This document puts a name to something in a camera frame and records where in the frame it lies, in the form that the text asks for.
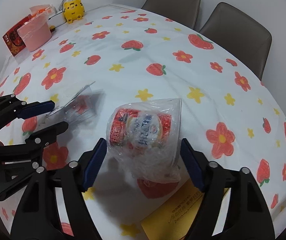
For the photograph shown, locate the clear plastic packaging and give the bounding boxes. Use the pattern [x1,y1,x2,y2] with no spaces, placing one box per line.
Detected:
[37,81,105,129]

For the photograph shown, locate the clear bag with cup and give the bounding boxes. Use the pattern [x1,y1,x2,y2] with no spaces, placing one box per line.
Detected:
[106,98,182,184]

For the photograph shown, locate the yellow envelope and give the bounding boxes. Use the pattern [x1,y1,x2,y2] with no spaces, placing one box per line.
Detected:
[140,178,230,240]

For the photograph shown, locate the pink plastic container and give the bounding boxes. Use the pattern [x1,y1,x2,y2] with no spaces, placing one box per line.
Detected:
[17,12,52,52]

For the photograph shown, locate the white power bank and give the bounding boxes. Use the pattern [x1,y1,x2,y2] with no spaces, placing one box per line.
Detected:
[48,10,67,31]

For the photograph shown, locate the yellow tiger toy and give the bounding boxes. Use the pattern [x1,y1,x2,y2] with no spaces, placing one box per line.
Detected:
[63,0,85,24]

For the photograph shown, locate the floral strawberry tablecloth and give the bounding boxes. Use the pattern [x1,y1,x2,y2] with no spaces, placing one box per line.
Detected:
[0,5,286,231]

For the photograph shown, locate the grey chair near table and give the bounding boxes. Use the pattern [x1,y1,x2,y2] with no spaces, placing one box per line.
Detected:
[199,2,272,80]

